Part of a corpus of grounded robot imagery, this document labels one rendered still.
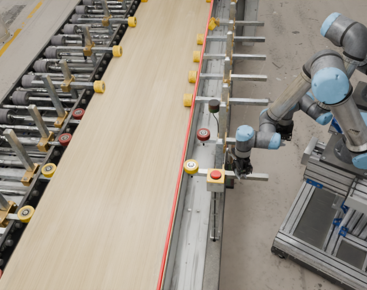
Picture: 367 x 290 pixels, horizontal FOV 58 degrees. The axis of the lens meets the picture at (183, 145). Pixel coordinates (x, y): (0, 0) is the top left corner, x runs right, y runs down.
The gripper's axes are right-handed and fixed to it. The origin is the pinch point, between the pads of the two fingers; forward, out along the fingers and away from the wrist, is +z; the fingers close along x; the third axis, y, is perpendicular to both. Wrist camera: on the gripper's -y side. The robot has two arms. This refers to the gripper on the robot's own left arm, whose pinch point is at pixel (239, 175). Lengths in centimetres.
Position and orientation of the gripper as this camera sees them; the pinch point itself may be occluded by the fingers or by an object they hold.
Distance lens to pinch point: 176.0
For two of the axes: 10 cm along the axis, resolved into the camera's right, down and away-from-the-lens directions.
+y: 2.3, 7.0, -6.7
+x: 9.7, -2.1, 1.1
